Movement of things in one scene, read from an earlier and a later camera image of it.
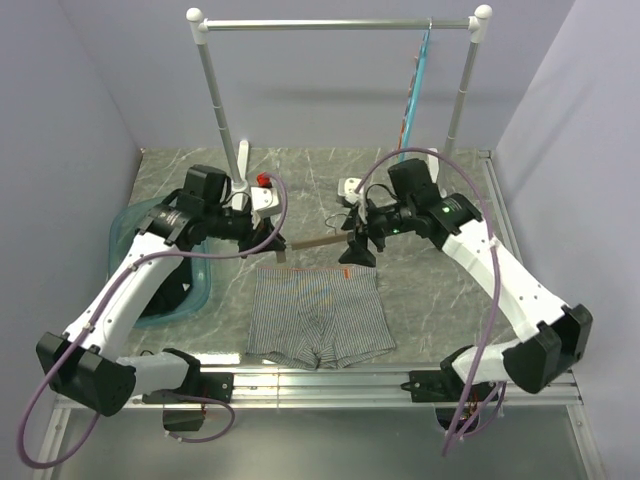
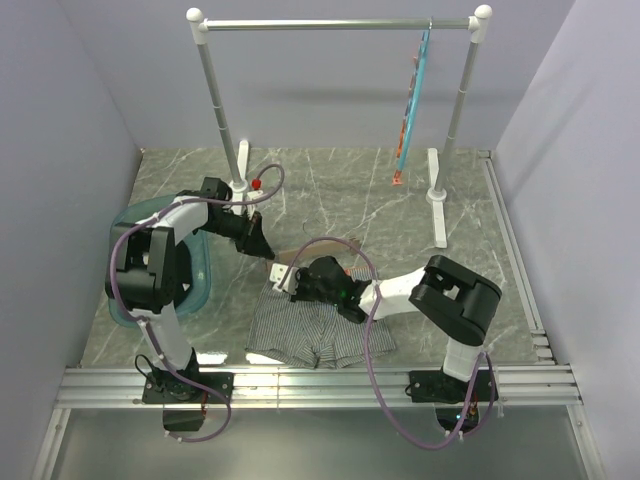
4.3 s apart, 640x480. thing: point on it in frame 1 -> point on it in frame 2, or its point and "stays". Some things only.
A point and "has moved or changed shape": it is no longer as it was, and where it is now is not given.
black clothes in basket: (174, 290) stays
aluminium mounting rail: (339, 389) stays
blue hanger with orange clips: (413, 96) stays
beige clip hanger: (281, 255) has moved or changed shape
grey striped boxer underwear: (322, 317) stays
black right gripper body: (382, 221) -> (307, 290)
